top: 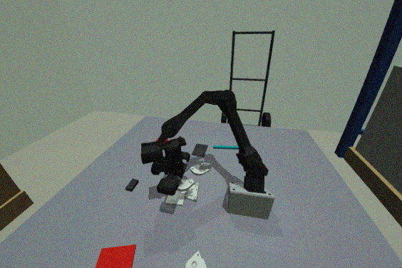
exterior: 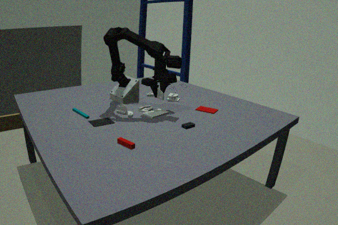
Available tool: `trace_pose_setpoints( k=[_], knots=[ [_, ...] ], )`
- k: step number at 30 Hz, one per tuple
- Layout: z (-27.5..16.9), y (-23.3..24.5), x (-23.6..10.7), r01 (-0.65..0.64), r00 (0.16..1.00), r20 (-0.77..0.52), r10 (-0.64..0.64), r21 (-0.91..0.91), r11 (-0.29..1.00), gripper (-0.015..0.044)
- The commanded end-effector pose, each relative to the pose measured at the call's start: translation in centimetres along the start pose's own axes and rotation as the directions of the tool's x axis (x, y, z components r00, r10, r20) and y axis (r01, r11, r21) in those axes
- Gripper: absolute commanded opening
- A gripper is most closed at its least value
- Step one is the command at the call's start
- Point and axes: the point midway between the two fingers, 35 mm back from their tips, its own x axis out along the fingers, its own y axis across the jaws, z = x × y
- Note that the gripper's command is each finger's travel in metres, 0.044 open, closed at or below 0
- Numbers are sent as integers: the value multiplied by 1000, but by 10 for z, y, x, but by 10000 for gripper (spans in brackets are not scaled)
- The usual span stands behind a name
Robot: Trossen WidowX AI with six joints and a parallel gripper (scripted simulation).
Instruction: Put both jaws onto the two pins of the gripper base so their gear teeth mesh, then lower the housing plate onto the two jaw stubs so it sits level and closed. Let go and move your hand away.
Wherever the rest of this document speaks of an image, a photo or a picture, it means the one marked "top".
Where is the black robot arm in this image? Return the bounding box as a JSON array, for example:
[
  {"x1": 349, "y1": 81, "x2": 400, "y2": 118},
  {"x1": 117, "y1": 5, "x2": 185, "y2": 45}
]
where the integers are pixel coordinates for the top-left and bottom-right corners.
[{"x1": 140, "y1": 90, "x2": 269, "y2": 194}]

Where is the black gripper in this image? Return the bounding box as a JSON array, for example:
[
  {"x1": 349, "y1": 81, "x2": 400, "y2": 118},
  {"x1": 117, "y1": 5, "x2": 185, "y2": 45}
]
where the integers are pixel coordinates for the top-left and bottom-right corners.
[{"x1": 157, "y1": 152, "x2": 190, "y2": 195}]

